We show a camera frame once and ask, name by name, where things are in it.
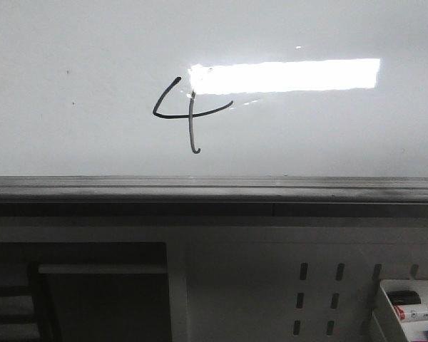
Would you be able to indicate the white glossy whiteboard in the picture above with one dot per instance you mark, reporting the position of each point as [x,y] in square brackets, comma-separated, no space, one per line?
[214,88]

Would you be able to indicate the grey aluminium whiteboard tray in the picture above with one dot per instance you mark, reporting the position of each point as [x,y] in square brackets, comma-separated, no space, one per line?
[214,189]

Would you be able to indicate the dark shelf unit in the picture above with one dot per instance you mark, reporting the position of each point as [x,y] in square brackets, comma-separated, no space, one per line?
[84,292]

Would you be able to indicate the black capped marker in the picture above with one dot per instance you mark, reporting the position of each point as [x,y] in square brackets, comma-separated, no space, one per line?
[399,298]

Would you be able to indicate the white plastic marker bin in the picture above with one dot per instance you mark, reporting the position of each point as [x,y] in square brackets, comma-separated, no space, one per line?
[390,328]

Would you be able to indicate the red capped white marker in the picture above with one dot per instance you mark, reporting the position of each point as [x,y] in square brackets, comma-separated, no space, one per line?
[412,312]

